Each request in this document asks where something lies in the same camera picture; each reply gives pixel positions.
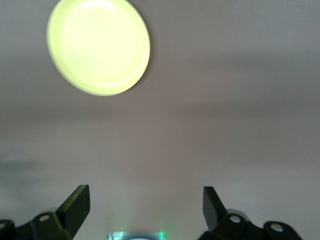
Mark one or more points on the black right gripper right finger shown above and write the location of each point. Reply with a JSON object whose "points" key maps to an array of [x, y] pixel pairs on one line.
{"points": [[232, 227]]}

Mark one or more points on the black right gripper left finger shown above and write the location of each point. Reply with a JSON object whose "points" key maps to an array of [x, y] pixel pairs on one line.
{"points": [[50, 227]]}

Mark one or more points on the yellow round plate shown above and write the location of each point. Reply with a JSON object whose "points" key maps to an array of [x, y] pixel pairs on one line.
{"points": [[100, 47]]}

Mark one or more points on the brown table cover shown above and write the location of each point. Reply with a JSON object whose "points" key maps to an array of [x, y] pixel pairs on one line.
{"points": [[200, 112]]}

